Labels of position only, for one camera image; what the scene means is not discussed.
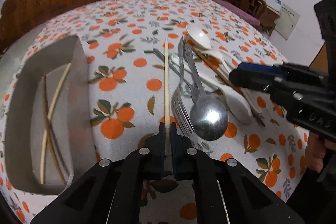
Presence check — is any dark brown chopstick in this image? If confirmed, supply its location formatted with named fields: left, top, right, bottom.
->
left=192, top=47, right=265, bottom=127

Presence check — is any white wall electrical box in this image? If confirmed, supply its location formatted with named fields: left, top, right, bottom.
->
left=275, top=3, right=301, bottom=40

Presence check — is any purple seat cushion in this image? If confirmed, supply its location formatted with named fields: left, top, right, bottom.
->
left=212, top=0, right=260, bottom=26

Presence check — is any metal fork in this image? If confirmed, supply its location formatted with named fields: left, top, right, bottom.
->
left=169, top=38, right=194, bottom=137

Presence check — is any black tracking camera box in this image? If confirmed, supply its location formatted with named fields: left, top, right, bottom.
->
left=314, top=0, right=335, bottom=58

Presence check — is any person's right hand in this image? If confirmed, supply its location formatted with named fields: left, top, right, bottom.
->
left=305, top=132, right=335, bottom=173

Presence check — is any light bamboo chopstick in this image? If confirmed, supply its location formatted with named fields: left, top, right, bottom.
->
left=164, top=39, right=171, bottom=156

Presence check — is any small metal spoon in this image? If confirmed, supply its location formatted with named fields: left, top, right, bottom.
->
left=153, top=48, right=199, bottom=103

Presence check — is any white plastic spoon large bowl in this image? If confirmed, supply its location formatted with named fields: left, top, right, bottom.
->
left=186, top=24, right=232, bottom=79

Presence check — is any metal rectangular tray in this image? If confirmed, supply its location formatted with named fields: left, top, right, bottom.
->
left=5, top=35, right=96, bottom=196

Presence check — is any light chopstick in tray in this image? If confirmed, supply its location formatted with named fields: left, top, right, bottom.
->
left=39, top=63, right=71, bottom=185

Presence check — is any large metal spoon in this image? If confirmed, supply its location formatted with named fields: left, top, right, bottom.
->
left=183, top=44, right=228, bottom=141

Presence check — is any orange print tablecloth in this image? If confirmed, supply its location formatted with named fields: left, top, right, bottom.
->
left=1, top=0, right=308, bottom=201

